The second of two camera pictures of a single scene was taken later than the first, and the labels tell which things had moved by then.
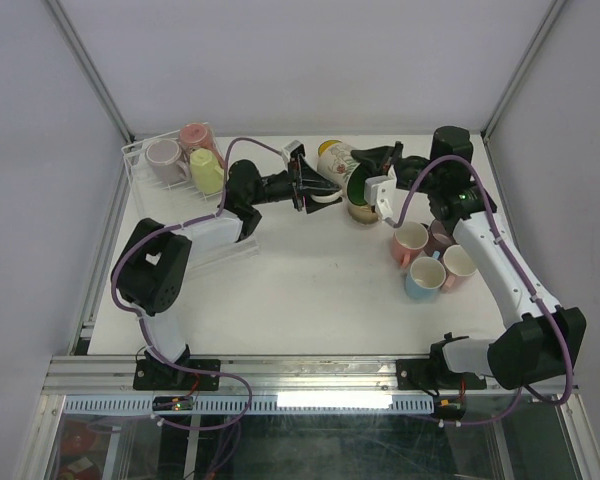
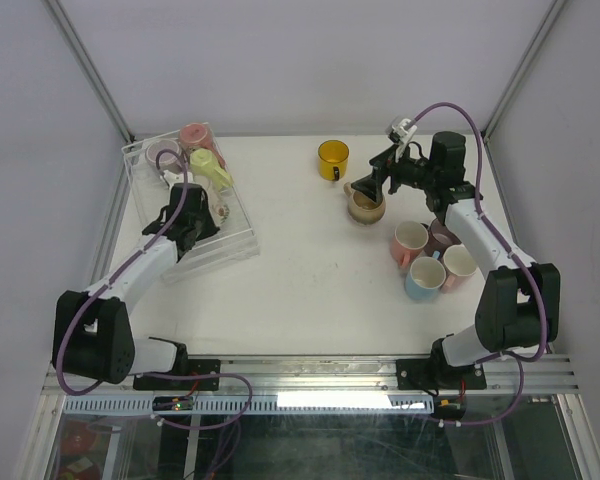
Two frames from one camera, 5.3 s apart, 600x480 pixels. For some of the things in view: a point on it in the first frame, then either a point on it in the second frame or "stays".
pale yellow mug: (207, 175) stays
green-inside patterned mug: (338, 163) → (219, 207)
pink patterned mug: (197, 135) stays
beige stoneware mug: (363, 214) stays
